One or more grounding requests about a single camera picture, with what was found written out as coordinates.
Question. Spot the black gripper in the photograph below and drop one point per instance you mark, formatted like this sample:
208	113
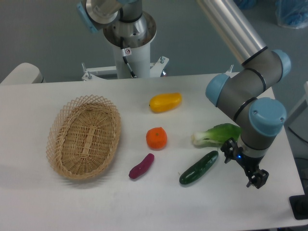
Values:
248	159

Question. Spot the green cucumber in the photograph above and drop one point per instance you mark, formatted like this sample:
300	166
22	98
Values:
197	170

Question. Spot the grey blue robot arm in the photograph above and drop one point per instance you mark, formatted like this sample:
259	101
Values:
239	97

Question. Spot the green bok choy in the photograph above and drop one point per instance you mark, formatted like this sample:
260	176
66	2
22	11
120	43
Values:
216	136

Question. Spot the white furniture at right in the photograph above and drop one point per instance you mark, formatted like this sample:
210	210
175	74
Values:
297	121

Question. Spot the black device at edge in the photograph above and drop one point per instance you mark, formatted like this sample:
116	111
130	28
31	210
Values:
299	206

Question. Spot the orange tangerine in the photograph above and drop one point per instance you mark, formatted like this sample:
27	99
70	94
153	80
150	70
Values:
156	138

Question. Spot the yellow mango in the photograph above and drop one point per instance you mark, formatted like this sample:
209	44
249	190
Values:
165	102

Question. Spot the purple sweet potato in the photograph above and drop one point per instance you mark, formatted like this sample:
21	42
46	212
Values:
142	167

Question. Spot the blue plastic bag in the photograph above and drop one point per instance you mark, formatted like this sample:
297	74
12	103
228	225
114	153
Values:
292	14

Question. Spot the blue bag at top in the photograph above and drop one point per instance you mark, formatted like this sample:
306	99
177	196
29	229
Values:
245	4

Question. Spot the woven wicker basket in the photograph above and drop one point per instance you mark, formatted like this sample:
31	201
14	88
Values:
84	137

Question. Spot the white chair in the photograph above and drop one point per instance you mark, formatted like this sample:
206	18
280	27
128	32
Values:
24	73

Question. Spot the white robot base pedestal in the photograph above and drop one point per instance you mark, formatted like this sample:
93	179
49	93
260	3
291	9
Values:
131	46

